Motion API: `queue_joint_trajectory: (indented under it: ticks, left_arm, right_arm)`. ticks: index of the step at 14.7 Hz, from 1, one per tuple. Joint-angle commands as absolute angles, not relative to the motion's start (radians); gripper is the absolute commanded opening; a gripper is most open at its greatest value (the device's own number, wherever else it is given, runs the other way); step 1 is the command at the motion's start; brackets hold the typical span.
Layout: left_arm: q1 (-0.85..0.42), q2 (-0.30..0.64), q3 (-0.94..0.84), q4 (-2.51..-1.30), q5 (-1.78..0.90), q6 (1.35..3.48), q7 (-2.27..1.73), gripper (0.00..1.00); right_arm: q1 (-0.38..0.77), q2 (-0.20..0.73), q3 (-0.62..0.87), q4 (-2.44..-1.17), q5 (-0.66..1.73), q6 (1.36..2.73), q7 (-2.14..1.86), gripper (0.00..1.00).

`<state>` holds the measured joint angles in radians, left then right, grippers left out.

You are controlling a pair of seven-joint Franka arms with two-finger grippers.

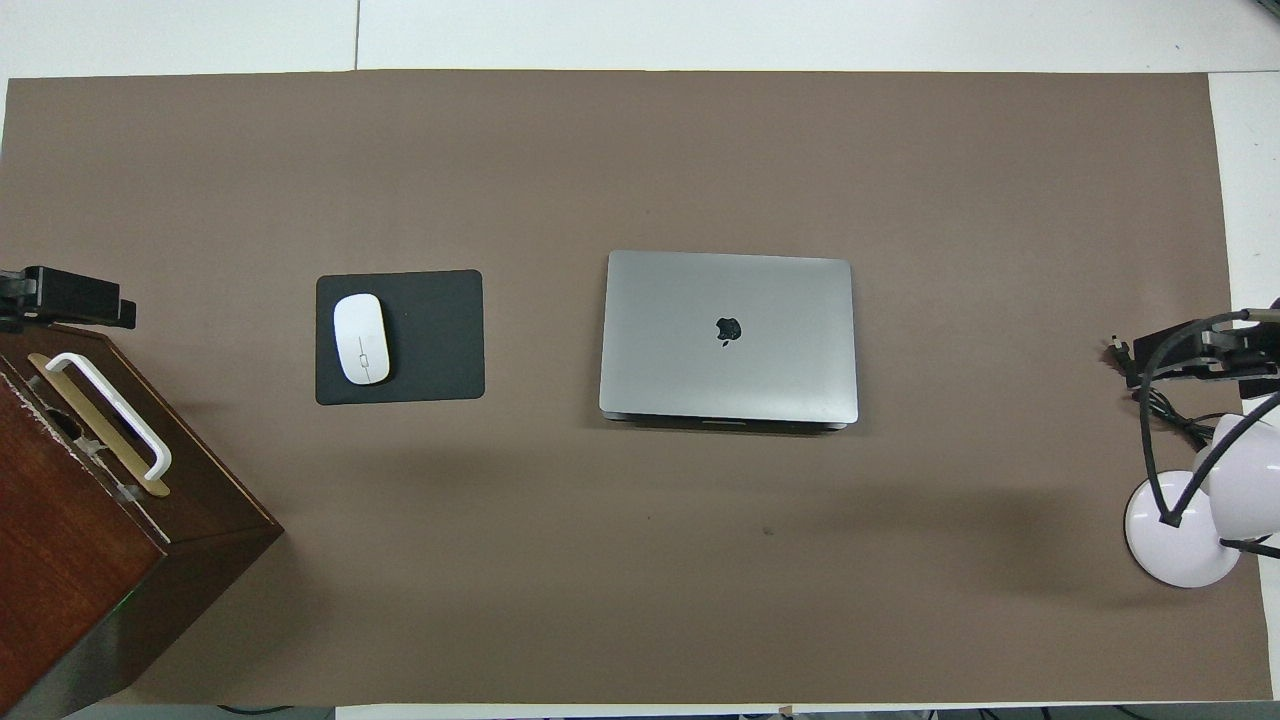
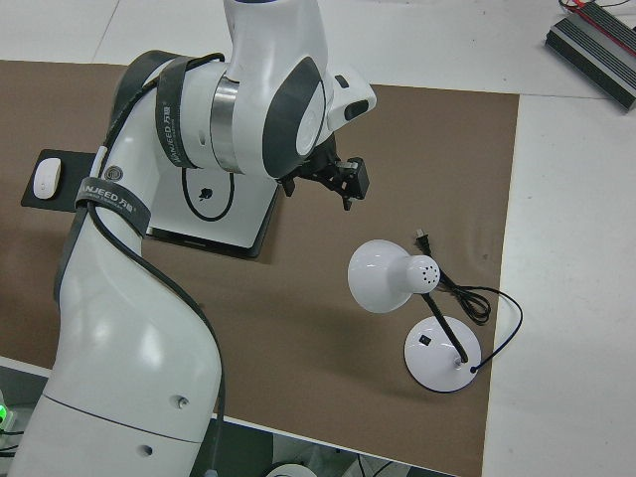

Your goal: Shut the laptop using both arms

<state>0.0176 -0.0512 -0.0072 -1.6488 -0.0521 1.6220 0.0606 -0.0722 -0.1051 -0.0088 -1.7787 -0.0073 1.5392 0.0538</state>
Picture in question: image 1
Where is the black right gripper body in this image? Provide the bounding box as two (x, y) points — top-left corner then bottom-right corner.
(1215, 308), (1280, 381)

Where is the gold handle plate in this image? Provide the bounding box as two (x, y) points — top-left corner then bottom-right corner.
(27, 352), (171, 498)

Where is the black lamp power cable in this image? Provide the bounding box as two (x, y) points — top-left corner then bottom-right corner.
(1105, 338), (1216, 451)

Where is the dark wooden box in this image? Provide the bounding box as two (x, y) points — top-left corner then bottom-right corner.
(0, 322), (285, 720)

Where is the white box handle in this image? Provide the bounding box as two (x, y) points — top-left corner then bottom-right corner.
(45, 351), (173, 481)

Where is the black mouse pad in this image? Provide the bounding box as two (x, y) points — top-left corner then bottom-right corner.
(315, 269), (486, 407)

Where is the brown paper table mat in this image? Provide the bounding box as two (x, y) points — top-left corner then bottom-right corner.
(0, 68), (1273, 706)

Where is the grey laptop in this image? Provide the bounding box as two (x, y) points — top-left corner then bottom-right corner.
(598, 249), (861, 433)

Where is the white computer mouse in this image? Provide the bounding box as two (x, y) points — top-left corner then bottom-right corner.
(332, 292), (392, 386)

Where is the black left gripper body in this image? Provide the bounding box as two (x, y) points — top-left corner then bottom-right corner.
(0, 265), (43, 331)

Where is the white desk lamp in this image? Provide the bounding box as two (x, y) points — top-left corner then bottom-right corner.
(1123, 395), (1280, 589)

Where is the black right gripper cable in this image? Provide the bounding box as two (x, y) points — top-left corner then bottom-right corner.
(1140, 310), (1280, 526)

